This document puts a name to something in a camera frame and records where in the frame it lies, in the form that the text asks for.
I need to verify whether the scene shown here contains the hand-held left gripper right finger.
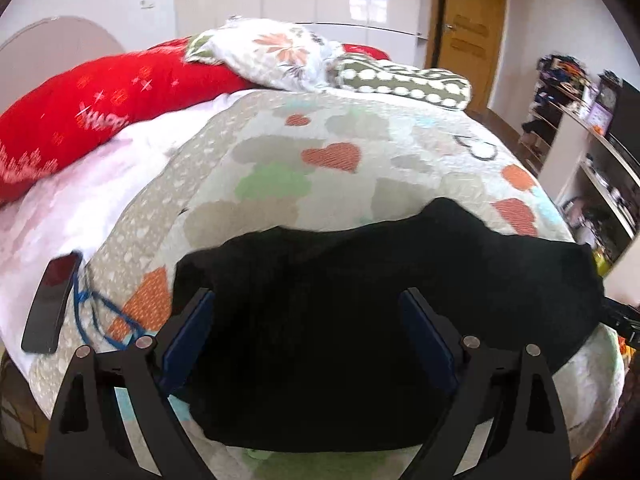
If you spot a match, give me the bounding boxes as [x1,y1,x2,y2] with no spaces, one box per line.
[398,287,571,480]

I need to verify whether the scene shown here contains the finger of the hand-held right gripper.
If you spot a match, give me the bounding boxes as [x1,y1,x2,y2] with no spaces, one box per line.
[600,296,640,348]

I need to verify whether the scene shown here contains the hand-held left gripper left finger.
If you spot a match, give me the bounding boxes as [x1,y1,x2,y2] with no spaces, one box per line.
[45,287,217,480]

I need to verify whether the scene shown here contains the black pants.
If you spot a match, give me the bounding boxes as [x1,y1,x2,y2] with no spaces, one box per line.
[172,197,606,453]

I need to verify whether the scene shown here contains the black smartphone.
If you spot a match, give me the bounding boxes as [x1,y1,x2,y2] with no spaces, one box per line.
[21,251,83,355]

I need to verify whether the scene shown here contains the white shelf unit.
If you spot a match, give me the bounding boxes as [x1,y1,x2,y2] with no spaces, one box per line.
[537,105,640,281]

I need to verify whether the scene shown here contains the white bed sheet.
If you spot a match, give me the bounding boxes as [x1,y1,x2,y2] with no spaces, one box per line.
[0,95,241,361]

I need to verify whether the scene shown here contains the black television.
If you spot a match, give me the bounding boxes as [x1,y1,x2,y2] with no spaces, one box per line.
[607,77,640,171]

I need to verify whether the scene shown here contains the heart patterned quilt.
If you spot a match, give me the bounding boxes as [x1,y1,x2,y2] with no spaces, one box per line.
[0,89,626,480]

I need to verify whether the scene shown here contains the shoe rack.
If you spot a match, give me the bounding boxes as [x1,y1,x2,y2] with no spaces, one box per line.
[517,52,601,171]

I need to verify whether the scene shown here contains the black ornate clock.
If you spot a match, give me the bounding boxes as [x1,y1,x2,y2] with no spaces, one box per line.
[597,71,621,111]

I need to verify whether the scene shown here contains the red printed duvet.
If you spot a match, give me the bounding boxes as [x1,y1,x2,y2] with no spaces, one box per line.
[0,37,391,206]

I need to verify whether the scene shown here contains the green bolster pillow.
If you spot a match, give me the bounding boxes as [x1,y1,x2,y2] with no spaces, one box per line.
[332,55,472,111]

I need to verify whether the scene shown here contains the floral pillow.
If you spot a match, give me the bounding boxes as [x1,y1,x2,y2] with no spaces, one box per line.
[185,17,346,93]

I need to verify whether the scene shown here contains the wooden door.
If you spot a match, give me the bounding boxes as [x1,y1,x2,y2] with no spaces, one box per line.
[437,0,508,113]

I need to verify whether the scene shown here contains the pink headboard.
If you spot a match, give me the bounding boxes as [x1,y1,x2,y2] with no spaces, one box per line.
[0,16,126,116]

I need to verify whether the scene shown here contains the blue cable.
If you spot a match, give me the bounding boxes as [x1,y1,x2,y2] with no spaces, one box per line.
[72,260,151,353]

